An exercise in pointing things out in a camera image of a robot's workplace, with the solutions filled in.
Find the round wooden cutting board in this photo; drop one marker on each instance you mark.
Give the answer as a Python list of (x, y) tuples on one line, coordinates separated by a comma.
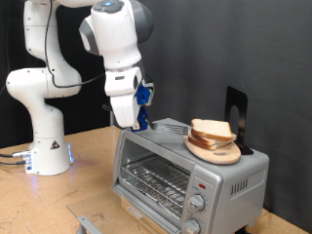
[(224, 156)]

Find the black backdrop curtain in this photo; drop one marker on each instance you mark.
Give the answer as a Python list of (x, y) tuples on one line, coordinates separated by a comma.
[(91, 107)]

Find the silver metal pole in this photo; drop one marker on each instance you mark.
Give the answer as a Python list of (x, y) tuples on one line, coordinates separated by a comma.
[(111, 121)]

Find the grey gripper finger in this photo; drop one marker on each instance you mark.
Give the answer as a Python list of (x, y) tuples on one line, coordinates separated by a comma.
[(136, 126)]

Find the dark grey backdrop curtain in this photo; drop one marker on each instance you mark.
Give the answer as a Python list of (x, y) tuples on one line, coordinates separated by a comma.
[(227, 48)]

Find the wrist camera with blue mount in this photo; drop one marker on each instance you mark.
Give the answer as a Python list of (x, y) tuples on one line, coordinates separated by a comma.
[(144, 94)]

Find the black metal bookend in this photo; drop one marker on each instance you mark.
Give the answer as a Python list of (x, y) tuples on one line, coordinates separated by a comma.
[(234, 100)]

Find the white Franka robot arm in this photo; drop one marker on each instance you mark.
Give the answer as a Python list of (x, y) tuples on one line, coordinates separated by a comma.
[(42, 84)]

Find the silver toaster oven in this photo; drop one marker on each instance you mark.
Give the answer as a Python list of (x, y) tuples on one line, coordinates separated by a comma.
[(227, 182)]

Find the metal spatula with blue block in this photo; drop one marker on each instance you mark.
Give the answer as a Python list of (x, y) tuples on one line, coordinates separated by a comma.
[(169, 126)]

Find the silver oven knob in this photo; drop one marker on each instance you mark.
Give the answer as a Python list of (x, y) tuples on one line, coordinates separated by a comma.
[(191, 226), (196, 202)]

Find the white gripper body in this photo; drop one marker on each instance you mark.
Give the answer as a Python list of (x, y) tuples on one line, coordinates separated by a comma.
[(125, 110)]

